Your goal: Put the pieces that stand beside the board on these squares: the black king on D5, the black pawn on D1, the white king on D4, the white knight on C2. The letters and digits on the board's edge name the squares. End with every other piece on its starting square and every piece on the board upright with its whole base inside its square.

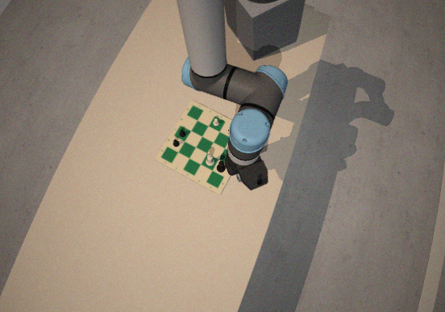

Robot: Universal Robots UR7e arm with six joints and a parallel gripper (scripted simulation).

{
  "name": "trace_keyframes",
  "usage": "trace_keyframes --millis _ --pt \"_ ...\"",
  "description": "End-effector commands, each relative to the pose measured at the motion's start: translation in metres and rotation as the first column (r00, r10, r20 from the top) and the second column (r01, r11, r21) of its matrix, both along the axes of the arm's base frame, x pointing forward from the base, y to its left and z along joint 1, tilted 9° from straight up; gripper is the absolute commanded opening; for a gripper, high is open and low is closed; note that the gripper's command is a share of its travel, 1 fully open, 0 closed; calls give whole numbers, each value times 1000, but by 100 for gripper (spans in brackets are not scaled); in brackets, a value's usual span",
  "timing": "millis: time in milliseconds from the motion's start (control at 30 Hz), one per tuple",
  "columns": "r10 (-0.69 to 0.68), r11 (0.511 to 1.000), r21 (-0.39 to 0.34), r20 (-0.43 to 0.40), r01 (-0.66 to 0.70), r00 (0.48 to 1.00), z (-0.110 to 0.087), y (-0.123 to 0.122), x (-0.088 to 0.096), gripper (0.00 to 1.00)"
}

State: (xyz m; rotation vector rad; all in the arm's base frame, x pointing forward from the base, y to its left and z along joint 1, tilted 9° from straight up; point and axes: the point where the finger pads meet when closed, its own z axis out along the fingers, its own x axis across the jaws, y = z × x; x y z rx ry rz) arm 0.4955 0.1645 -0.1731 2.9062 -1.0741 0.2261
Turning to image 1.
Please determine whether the white chess king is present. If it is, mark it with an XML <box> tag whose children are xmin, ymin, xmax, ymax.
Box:
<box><xmin>206</xmin><ymin>154</ymin><xmax>214</xmax><ymax>166</ymax></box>

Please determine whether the green and cream chessboard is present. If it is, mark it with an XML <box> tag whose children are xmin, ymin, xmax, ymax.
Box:
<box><xmin>154</xmin><ymin>100</ymin><xmax>232</xmax><ymax>195</ymax></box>

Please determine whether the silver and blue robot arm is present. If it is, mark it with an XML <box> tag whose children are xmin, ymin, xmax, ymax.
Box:
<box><xmin>177</xmin><ymin>0</ymin><xmax>288</xmax><ymax>160</ymax></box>

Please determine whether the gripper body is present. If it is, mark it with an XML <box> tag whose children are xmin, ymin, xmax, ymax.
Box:
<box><xmin>224</xmin><ymin>147</ymin><xmax>268</xmax><ymax>190</ymax></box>

